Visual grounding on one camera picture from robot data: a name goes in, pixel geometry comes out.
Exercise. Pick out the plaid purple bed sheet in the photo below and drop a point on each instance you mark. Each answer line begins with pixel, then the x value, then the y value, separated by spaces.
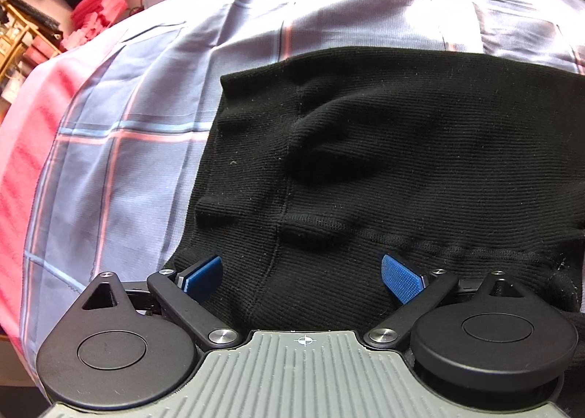
pixel 99 152

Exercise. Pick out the black knit pants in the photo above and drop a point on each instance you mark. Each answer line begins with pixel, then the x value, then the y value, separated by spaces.
pixel 318 166

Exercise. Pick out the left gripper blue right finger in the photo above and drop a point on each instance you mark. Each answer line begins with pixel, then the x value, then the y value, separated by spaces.
pixel 418 292

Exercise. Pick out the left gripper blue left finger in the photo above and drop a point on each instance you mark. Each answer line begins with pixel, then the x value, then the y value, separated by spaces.
pixel 180 294

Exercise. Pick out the pink folded towel stack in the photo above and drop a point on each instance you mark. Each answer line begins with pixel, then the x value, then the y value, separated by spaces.
pixel 90 18

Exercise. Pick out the wooden shelf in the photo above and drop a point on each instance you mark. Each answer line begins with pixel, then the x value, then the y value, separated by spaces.
pixel 28 38

